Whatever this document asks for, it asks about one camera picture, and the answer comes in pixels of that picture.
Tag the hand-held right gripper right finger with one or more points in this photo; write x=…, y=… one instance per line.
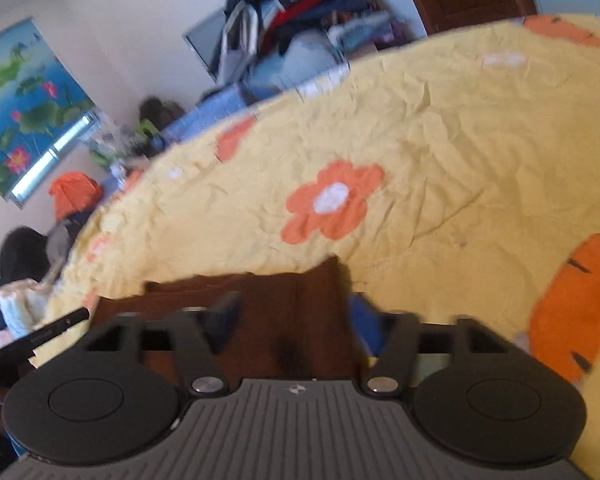
x=364, y=325

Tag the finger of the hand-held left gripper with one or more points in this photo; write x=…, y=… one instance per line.
x=60, y=327

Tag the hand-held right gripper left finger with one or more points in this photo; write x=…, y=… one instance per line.
x=225, y=316

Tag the brown knit sweater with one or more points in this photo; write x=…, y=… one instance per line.
x=290, y=310

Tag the dark clothes heap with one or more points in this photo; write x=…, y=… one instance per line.
x=22, y=255

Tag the pile of clothes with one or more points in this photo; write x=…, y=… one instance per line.
x=300, y=15

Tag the white fluffy cloth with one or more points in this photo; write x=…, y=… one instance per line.
x=22, y=305

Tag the grey cloth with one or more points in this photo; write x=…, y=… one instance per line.
x=62, y=242

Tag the orange plastic bag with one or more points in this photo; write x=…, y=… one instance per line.
x=75, y=195

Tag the yellow floral bed sheet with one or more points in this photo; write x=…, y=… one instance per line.
x=455, y=160

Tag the blue quilted blanket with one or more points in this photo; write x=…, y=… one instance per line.
x=220, y=107

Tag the black garment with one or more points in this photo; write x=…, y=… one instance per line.
x=160, y=109

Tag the lotus print window blind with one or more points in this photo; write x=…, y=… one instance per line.
x=25, y=110

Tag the grey framed panel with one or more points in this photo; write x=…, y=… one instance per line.
x=205, y=42

